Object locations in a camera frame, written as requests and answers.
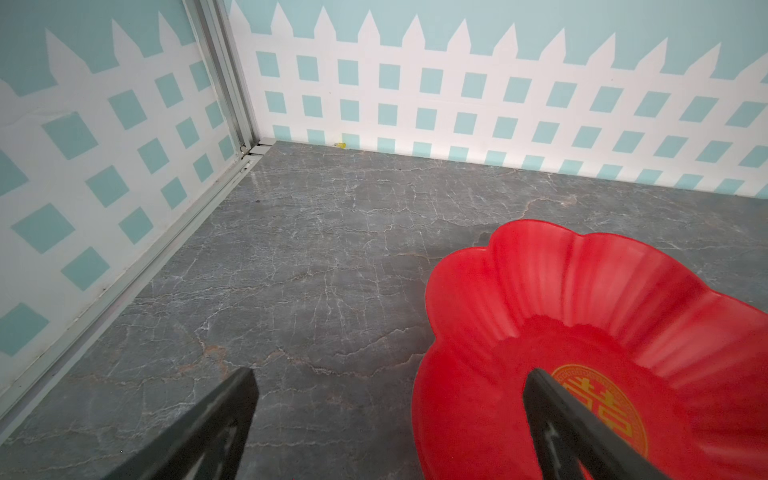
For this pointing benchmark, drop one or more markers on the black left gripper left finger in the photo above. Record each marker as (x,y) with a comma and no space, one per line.
(207,442)

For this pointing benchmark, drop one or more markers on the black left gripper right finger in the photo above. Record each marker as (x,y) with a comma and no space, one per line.
(570,441)

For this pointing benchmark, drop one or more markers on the red flower-shaped fruit bowl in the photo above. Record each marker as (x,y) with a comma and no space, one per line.
(674,369)

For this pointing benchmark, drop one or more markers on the aluminium corner frame post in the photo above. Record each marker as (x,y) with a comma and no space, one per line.
(213,32)

